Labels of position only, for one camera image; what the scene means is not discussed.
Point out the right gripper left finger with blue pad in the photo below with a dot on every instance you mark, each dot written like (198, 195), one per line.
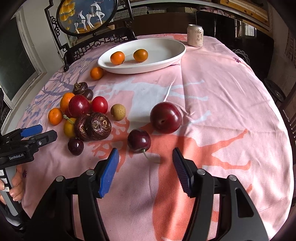
(94, 184)

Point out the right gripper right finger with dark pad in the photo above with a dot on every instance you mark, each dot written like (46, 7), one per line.
(198, 184)

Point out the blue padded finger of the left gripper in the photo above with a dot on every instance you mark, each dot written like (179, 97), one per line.
(21, 133)

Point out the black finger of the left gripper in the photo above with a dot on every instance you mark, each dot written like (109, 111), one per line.
(42, 139)

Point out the small orange tangerine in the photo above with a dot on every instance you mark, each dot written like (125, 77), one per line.
(55, 116)

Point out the dark cherry with stem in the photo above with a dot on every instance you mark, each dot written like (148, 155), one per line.
(139, 141)

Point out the person's left hand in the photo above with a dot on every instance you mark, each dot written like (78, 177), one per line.
(18, 189)

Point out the yellow cherry tomato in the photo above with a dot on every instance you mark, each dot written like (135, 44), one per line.
(69, 128)

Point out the dark cherry near gripper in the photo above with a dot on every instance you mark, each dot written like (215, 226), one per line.
(75, 146)

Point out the orange tangerine in pile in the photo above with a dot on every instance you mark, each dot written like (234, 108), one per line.
(64, 103)

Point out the dark red plum in pile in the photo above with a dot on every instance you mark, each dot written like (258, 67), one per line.
(78, 105)

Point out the brown longan fruit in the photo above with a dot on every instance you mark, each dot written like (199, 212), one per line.
(118, 112)

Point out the white framed window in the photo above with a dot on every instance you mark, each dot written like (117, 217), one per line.
(21, 66)

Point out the large dark red plum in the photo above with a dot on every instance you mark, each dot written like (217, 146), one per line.
(165, 117)

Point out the bright red cherry tomato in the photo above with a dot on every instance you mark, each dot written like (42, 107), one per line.
(99, 105)

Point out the pink patterned tablecloth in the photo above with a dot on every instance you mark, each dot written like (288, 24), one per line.
(230, 125)

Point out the orange tangerine beside plate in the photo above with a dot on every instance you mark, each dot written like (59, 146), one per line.
(96, 73)

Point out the white oval plate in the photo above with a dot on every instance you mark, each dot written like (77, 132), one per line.
(162, 53)

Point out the orange tangerine in plate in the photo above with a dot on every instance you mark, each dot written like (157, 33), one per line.
(117, 58)

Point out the yellow-orange fruit in plate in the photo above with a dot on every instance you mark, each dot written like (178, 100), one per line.
(140, 55)

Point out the round deer painting screen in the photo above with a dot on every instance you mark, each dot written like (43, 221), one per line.
(81, 18)

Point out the black carved screen stand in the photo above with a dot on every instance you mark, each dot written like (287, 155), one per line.
(73, 48)

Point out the pale drink can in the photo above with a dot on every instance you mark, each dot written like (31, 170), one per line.
(195, 34)

